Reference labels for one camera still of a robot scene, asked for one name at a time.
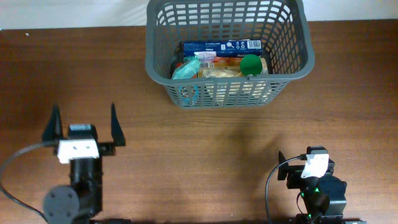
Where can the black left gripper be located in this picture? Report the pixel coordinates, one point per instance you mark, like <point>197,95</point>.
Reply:
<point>117,139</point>

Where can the green-lidded jar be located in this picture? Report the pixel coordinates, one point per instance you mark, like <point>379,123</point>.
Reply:
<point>253,65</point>

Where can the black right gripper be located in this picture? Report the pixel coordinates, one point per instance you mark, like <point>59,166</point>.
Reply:
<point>295,173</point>

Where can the orange pasta packet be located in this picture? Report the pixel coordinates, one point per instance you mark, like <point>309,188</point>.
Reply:
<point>219,67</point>

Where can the blue tissue box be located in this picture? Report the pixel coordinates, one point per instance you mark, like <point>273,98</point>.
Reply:
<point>208,50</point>

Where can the white green wipes pack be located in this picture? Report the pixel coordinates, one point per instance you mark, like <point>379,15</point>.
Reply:
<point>188,69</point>

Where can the grey plastic lattice basket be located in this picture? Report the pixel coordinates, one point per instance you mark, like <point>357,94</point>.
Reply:
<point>280,27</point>

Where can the silver tin can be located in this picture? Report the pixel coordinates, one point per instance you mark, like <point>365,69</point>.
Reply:
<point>189,95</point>

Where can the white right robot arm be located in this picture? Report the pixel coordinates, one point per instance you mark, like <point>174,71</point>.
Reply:
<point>322,193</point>

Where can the beige paper bag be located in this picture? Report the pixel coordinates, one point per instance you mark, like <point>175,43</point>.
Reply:
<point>226,94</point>

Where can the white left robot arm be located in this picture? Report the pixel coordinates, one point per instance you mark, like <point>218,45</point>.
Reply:
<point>82,198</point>

